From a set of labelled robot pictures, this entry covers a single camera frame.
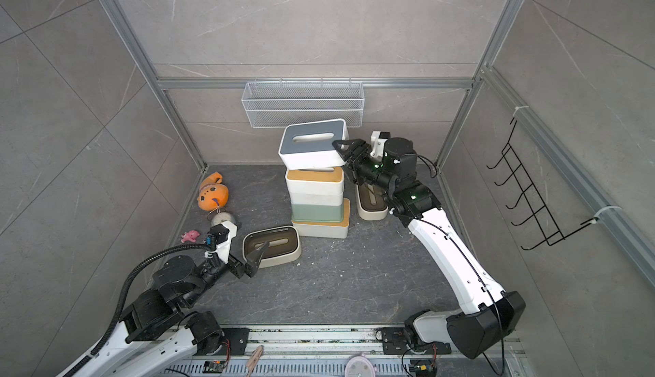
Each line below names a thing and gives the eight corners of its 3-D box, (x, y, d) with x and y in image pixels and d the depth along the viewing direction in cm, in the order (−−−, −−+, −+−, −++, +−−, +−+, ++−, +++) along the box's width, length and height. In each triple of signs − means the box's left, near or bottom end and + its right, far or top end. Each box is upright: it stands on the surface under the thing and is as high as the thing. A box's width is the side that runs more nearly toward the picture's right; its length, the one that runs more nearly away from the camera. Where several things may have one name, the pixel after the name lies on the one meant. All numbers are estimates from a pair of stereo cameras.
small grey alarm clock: (214, 227, 100) (210, 221, 96) (217, 217, 103) (213, 211, 99) (233, 227, 100) (230, 222, 96) (236, 217, 103) (233, 211, 99)
